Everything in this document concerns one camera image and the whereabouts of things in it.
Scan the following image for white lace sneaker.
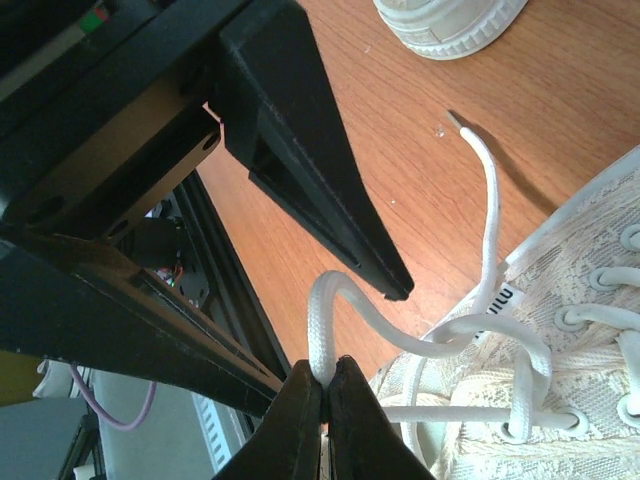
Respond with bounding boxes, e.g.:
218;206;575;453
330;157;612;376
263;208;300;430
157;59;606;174
374;0;527;61
308;123;639;479

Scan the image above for black aluminium frame rail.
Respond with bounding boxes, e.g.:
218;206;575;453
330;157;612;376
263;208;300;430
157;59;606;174
144;172;294;446

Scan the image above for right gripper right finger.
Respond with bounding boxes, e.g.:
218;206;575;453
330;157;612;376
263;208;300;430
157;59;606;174
327;356;433;480

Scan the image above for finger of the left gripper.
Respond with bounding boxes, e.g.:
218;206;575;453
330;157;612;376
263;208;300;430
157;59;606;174
1;228;282;417
209;2;414;301

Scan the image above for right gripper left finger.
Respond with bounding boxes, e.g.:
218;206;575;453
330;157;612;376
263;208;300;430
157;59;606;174
216;360;323;480

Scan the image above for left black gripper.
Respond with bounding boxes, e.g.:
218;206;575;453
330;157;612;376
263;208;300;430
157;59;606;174
1;1;247;243

